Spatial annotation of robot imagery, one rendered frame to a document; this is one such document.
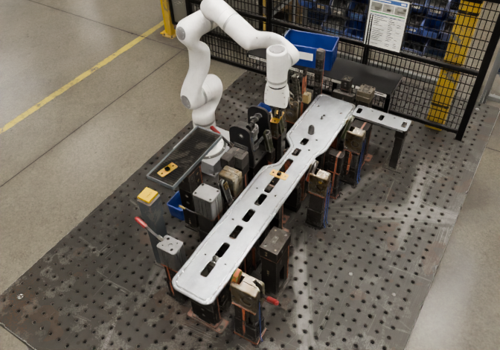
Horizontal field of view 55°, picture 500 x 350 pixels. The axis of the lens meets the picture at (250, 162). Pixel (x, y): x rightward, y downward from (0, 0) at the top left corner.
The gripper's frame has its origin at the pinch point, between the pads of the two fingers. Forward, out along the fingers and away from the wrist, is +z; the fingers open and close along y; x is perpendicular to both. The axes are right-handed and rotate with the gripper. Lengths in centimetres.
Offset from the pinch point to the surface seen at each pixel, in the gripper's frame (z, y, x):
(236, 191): 26.2, -9.3, -27.1
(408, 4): -13, 38, 88
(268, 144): 24.3, -5.6, 3.9
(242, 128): 8.5, -14.5, -5.9
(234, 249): 26, 2, -56
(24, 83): 129, -296, 109
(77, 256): 56, -75, -68
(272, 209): 26.8, 9.3, -30.8
